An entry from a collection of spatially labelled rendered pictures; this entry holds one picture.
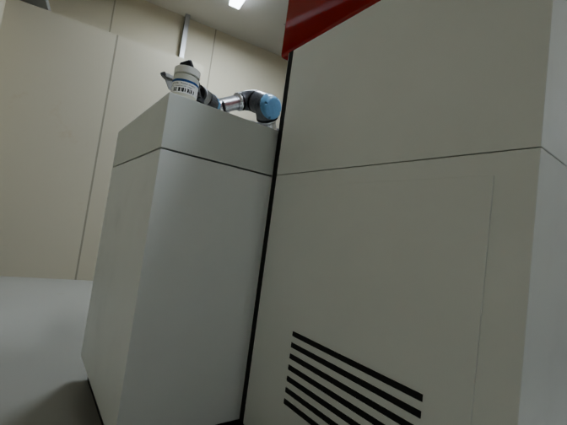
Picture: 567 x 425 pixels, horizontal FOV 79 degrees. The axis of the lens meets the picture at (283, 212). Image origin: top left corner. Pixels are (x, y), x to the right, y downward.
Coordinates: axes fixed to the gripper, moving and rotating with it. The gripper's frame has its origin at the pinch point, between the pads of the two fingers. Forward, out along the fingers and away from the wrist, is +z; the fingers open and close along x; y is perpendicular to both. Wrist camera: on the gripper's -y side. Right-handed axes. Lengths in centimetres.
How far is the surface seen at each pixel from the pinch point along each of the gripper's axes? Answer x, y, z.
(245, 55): 58, -187, -333
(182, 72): -17.9, 19.5, 29.4
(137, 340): 2, 86, 38
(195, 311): -8, 83, 27
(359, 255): -54, 75, 36
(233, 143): -25, 39, 20
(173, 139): -14, 38, 33
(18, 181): 215, -19, -115
